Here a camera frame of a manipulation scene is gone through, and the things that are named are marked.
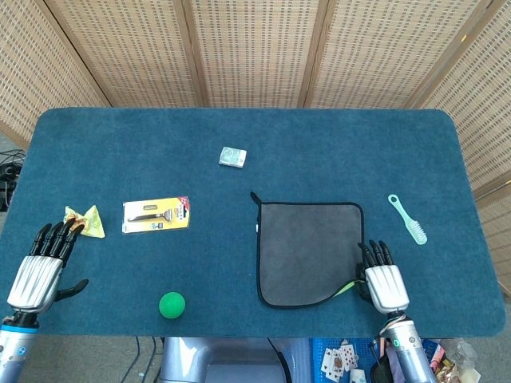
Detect black floor cables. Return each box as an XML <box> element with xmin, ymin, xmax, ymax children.
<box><xmin>0</xmin><ymin>149</ymin><xmax>26</xmax><ymax>211</ymax></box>

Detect green foam ball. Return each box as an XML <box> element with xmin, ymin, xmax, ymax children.
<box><xmin>158</xmin><ymin>291</ymin><xmax>187</xmax><ymax>319</ymax></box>

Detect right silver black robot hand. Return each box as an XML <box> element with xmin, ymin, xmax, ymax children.
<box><xmin>356</xmin><ymin>239</ymin><xmax>411</xmax><ymax>314</ymax></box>

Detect black torso cable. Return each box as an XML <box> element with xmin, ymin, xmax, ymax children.
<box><xmin>266</xmin><ymin>338</ymin><xmax>290</xmax><ymax>383</ymax></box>

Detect grey robot torso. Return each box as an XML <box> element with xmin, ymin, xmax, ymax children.
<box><xmin>159</xmin><ymin>337</ymin><xmax>313</xmax><ymax>383</ymax></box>

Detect black pouch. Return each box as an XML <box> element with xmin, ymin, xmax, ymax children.
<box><xmin>370</xmin><ymin>356</ymin><xmax>390</xmax><ymax>383</ymax></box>

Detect mint green hairbrush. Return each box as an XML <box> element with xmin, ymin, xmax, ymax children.
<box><xmin>387</xmin><ymin>194</ymin><xmax>428</xmax><ymax>245</ymax></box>

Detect purple cloth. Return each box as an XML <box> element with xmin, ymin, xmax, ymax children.
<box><xmin>383</xmin><ymin>345</ymin><xmax>401</xmax><ymax>378</ymax></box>

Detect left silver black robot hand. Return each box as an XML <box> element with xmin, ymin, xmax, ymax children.
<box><xmin>6</xmin><ymin>218</ymin><xmax>89</xmax><ymax>314</ymax></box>

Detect yellow triangular snack packet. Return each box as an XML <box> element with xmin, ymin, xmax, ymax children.
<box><xmin>65</xmin><ymin>204</ymin><xmax>106</xmax><ymax>239</ymax></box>

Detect blue plastic basket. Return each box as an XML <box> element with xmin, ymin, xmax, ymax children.
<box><xmin>311</xmin><ymin>338</ymin><xmax>380</xmax><ymax>383</ymax></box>

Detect razor in yellow blister pack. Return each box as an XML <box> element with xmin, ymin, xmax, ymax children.
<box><xmin>121</xmin><ymin>195</ymin><xmax>192</xmax><ymax>235</ymax></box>

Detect grey microfibre cloth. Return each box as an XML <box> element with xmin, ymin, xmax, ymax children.
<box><xmin>250</xmin><ymin>191</ymin><xmax>366</xmax><ymax>309</ymax></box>

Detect small green tissue packet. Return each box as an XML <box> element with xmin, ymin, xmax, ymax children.
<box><xmin>218</xmin><ymin>146</ymin><xmax>248</xmax><ymax>170</ymax></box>

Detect bamboo folding screen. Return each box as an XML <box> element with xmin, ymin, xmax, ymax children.
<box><xmin>0</xmin><ymin>0</ymin><xmax>511</xmax><ymax>290</ymax></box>

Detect blue table mat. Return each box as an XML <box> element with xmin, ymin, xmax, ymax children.
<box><xmin>0</xmin><ymin>107</ymin><xmax>506</xmax><ymax>339</ymax></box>

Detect colourful printed packet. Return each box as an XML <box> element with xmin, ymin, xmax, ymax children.
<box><xmin>427</xmin><ymin>343</ymin><xmax>455</xmax><ymax>374</ymax></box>

